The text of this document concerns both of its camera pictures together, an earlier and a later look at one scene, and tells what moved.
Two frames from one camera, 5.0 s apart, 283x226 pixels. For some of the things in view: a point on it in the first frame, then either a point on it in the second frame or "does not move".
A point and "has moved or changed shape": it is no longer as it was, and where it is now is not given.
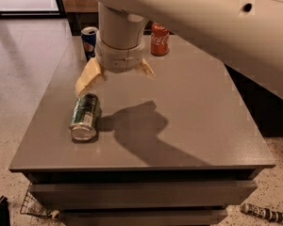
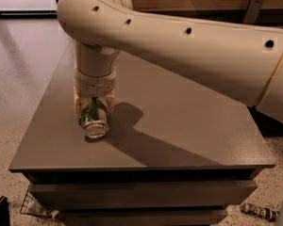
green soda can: [85, 117] has moved or changed shape
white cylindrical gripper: [120, 59] to [95, 83]
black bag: [0, 215] does not move
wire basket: [31, 205] does not move
